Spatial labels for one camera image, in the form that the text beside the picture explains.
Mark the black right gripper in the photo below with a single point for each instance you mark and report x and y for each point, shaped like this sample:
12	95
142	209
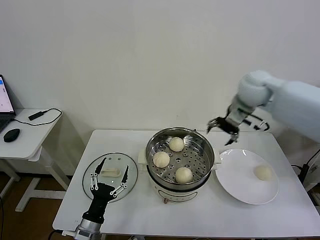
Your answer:
231	127

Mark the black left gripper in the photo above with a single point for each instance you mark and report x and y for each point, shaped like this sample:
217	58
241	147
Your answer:
98	200

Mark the round glass lid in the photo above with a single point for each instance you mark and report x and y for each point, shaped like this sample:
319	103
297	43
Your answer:
112	160

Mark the white steamed baozi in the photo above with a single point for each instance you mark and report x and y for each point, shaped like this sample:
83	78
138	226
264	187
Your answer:
161	160
176	144
183	175
263	172

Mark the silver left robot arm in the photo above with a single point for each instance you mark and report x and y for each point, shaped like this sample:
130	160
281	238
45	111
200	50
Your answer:
87	230

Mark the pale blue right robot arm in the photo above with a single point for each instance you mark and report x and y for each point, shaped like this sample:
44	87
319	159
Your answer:
287	100

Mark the stainless steel steamer basket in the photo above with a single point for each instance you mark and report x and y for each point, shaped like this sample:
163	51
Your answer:
197	162

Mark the white oval plate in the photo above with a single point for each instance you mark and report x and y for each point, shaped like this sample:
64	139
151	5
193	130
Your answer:
237	180

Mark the white electric cooker base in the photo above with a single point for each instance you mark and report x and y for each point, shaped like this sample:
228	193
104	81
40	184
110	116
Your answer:
175	196

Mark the white side table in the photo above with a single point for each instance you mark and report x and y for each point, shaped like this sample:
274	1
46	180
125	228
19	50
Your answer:
25	150

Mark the black adapter dongle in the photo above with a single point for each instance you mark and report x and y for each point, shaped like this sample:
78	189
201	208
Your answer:
35	115

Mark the black computer mouse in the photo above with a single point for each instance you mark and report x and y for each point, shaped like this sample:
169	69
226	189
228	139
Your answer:
11	135

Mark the black laptop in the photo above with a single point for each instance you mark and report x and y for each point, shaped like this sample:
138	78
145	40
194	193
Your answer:
5	100

